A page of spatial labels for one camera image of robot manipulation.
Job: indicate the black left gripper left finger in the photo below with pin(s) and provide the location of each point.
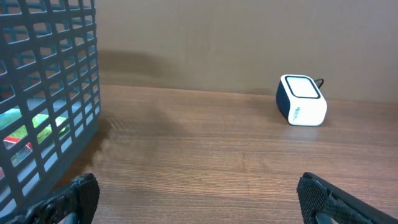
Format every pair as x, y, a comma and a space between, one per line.
74, 203

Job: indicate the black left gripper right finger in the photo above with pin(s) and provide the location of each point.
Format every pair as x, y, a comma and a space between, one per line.
322, 202

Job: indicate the white barcode scanner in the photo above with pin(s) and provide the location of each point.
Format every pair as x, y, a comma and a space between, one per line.
300, 100

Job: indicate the red packets in basket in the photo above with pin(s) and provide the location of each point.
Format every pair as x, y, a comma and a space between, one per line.
17, 158

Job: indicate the dark grey mesh basket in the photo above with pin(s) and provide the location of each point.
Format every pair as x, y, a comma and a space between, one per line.
50, 91

